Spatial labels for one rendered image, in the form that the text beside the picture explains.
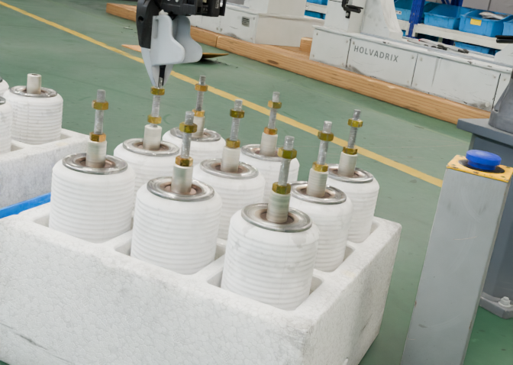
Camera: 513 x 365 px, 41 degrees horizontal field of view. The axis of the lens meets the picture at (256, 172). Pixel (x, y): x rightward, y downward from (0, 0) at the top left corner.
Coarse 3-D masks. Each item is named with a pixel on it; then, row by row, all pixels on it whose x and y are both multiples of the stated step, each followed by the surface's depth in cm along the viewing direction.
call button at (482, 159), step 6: (468, 150) 81; (474, 150) 81; (480, 150) 82; (468, 156) 80; (474, 156) 79; (480, 156) 79; (486, 156) 79; (492, 156) 80; (498, 156) 81; (468, 162) 81; (474, 162) 80; (480, 162) 79; (486, 162) 79; (492, 162) 79; (498, 162) 79; (480, 168) 79; (486, 168) 79; (492, 168) 80
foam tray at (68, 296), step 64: (0, 256) 80; (64, 256) 75; (128, 256) 75; (384, 256) 91; (0, 320) 82; (64, 320) 77; (128, 320) 73; (192, 320) 70; (256, 320) 66; (320, 320) 68
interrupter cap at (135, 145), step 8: (128, 144) 90; (136, 144) 91; (160, 144) 93; (168, 144) 93; (136, 152) 88; (144, 152) 88; (152, 152) 89; (160, 152) 89; (168, 152) 90; (176, 152) 90
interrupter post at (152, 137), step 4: (148, 124) 91; (148, 128) 90; (152, 128) 89; (156, 128) 90; (160, 128) 90; (144, 132) 90; (148, 132) 90; (152, 132) 90; (156, 132) 90; (160, 132) 90; (144, 136) 90; (148, 136) 90; (152, 136) 90; (156, 136) 90; (160, 136) 91; (144, 140) 90; (148, 140) 90; (152, 140) 90; (156, 140) 90; (144, 144) 90; (148, 144) 90; (152, 144) 90; (156, 144) 90; (144, 148) 90; (148, 148) 90; (152, 148) 90; (156, 148) 91
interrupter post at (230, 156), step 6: (228, 150) 85; (234, 150) 85; (222, 156) 86; (228, 156) 85; (234, 156) 85; (222, 162) 86; (228, 162) 85; (234, 162) 86; (222, 168) 86; (228, 168) 86; (234, 168) 86
